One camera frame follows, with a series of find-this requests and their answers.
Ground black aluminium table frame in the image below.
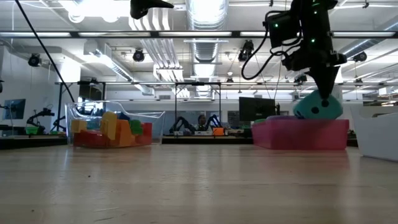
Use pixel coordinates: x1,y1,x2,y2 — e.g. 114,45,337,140
0,135,358,149

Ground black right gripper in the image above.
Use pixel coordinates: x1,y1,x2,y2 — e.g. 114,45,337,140
298,46,348,100

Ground black monitor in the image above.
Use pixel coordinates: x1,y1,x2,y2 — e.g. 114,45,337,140
238,96,277,123

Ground silver air duct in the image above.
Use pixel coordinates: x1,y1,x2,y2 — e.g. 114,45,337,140
185,0,229,63

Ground clear plastic bin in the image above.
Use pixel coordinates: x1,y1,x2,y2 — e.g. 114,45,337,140
64,99,166,147

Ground teal foam die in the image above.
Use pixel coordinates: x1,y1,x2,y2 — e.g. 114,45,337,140
292,89,344,121

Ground thin hanging cable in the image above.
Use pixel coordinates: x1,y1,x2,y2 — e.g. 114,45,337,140
272,70,283,101

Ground pink plastic bin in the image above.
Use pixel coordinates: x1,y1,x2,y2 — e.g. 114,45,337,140
251,117,350,151

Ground green knobbed toy block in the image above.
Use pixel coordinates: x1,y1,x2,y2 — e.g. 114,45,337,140
129,119,144,136

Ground orange toy block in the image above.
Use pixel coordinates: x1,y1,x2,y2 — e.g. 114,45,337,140
114,119,137,147

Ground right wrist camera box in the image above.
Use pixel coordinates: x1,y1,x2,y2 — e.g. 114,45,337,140
281,51,305,72

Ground black light strip beam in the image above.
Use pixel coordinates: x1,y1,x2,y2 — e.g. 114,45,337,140
0,30,398,39

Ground white plastic tray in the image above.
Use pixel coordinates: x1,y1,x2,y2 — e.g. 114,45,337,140
350,105,398,162

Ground dark flat screen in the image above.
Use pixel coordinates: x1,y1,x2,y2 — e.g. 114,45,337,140
2,98,27,120

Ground white column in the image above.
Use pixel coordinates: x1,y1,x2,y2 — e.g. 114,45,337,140
333,85,345,103

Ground black hanging cable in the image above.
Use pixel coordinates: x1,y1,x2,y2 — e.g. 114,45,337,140
14,0,76,103

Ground person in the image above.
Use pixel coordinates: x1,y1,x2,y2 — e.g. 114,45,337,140
196,114,210,132

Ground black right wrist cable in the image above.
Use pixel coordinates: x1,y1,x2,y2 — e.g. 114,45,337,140
241,18,282,81

